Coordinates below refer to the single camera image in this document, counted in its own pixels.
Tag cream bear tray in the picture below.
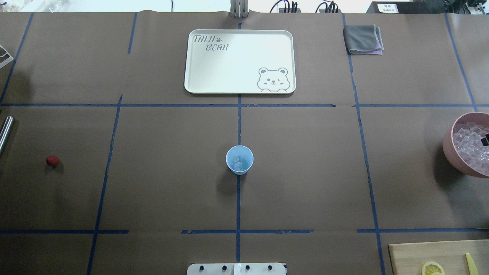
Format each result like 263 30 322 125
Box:
185 29 297 95

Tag light blue cup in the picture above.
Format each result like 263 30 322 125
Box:
225 146 254 175

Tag ice cube in cup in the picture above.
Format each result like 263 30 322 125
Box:
233 155 244 172

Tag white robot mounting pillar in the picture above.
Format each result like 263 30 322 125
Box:
186 262 288 275

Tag wooden cutting board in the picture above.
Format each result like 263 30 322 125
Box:
389 239 489 275

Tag yellow plastic knife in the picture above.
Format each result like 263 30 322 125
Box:
465 253 479 275

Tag grey folded cloth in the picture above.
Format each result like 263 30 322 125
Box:
343 24 384 55

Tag black power strip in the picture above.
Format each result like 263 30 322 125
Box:
366 0 446 14

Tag pink bowl of ice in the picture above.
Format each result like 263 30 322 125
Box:
442 112 489 179

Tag steel muddler black head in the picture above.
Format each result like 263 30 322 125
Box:
0 115 15 155

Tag lemon slices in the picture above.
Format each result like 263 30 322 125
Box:
421 262 445 275

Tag aluminium frame post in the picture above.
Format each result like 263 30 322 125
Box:
229 0 249 18

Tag red strawberry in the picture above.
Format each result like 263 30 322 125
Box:
46 155 59 168

